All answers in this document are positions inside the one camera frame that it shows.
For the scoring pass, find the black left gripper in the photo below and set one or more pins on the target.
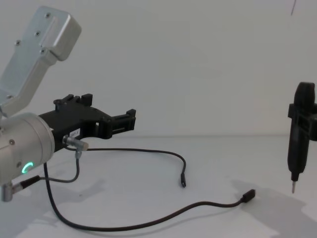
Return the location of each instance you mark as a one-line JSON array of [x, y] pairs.
[[71, 121]]

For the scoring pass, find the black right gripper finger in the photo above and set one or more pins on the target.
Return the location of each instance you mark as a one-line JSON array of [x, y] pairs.
[[312, 111]]

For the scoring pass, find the black electric screwdriver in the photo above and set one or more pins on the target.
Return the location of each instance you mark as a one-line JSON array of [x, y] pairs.
[[298, 153]]

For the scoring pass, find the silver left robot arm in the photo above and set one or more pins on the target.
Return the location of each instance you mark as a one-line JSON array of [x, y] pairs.
[[24, 138]]

